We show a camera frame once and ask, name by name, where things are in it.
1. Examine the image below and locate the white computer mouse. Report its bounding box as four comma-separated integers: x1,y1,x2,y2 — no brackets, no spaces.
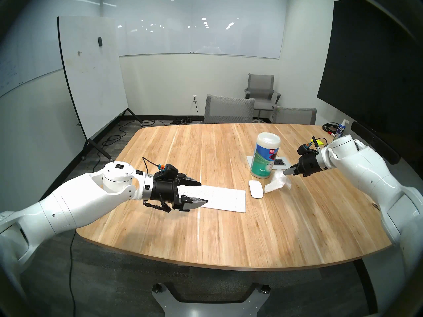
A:
249,180,264,199

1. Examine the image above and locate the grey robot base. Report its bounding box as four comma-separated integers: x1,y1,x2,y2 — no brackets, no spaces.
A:
151,283,271,317

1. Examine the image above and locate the black looped floor cable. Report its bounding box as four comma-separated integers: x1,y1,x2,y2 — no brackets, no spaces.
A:
99,120,133,148

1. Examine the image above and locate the grey mesh chair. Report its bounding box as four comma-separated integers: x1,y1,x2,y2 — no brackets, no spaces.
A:
272,105,317,125
203,94,255,124

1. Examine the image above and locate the black video sound bar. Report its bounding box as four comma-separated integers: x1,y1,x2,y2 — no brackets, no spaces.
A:
351,122,401,165

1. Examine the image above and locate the white slim keyboard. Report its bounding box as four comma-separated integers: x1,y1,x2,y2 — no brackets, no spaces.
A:
178,184,247,213

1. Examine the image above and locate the grey office chair with armrests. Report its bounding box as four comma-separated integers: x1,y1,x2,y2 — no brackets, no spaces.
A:
244,73,281,120

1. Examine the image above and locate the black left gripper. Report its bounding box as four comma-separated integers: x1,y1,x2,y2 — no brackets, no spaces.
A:
150,173,209,212

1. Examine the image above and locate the white disinfecting wipe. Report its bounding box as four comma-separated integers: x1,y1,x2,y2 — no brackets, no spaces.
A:
264,169,292,194

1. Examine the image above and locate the thin black floor cable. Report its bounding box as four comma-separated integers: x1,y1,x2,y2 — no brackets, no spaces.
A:
69,232,78,317

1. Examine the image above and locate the large black wall screen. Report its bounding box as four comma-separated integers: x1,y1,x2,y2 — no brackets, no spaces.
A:
317,0,423,170

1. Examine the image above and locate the wide glass wall whiteboard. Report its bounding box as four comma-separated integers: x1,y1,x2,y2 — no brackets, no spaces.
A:
102,0,288,59

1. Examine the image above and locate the glass wall whiteboard with writing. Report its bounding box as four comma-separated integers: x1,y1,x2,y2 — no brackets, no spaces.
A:
0,0,103,98

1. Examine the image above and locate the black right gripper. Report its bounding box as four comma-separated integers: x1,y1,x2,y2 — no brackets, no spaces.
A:
283,153,323,178

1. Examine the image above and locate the black left wrist cable loop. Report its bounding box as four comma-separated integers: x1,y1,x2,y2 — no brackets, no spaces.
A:
143,201,172,213

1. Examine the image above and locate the whiteboard cleaner spray bottle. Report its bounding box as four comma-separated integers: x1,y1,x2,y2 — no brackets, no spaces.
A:
334,119,349,140

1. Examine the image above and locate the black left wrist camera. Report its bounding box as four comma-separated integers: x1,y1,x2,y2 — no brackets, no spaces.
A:
157,164,179,181

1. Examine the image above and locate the green blue wipes canister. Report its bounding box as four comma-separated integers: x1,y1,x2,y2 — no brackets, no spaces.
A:
250,132,281,179

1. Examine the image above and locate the white mobile whiteboard on stand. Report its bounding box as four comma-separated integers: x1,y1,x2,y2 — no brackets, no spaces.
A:
57,16,145,161

